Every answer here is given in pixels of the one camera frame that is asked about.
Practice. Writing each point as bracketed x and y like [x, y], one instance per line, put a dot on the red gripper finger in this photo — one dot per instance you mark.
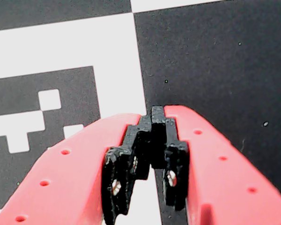
[224, 187]
[72, 175]

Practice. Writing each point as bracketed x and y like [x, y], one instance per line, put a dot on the black white marker checkerboard mat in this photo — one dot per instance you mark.
[201, 58]

